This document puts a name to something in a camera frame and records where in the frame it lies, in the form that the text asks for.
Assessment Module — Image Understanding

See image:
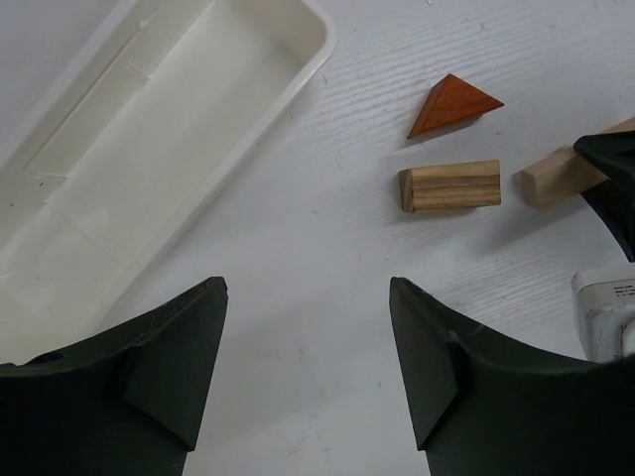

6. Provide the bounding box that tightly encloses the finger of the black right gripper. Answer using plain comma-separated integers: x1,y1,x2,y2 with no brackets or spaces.
573,131,634,262

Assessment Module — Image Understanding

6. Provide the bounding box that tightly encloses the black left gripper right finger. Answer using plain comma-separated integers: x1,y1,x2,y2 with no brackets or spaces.
389,278,634,475

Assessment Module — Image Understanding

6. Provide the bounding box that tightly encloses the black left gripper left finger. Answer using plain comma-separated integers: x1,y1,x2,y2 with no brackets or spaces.
1,277,228,475

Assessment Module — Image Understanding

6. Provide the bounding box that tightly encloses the dark striped wood block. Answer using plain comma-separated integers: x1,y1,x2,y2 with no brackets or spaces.
399,160,502,214

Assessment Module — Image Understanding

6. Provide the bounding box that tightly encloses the orange triangular wood block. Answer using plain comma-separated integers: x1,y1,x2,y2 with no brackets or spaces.
407,73,504,139

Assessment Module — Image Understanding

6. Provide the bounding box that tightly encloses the white plastic tray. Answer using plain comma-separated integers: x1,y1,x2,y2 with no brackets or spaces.
1,1,336,365

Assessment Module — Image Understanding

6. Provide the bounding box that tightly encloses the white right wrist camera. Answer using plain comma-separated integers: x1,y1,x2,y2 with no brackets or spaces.
571,263,635,362

